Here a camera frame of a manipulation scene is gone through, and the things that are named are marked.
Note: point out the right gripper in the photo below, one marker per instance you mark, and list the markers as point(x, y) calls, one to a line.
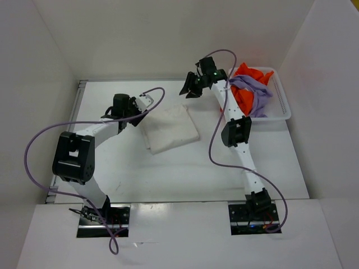
point(188, 84)

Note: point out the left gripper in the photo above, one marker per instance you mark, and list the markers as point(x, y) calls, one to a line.
point(135, 121)

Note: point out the white t shirt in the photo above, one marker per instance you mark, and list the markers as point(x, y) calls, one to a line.
point(163, 130)

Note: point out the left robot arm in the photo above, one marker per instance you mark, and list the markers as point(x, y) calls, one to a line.
point(89, 190)

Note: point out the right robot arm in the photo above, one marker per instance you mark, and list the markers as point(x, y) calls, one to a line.
point(236, 132)

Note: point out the orange t shirt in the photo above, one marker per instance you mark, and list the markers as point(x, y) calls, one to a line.
point(258, 75)

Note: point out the purple t shirt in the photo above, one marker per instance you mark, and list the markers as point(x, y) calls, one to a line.
point(251, 95)

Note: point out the white plastic basket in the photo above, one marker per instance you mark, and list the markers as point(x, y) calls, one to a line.
point(277, 108)

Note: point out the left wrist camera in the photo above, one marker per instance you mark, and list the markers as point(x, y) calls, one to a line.
point(143, 102)

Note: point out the aluminium table edge rail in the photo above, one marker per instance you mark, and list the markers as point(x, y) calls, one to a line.
point(66, 167)

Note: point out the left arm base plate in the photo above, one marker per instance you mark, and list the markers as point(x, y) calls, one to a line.
point(90, 225)

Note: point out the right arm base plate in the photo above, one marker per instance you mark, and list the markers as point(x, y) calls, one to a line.
point(244, 223)

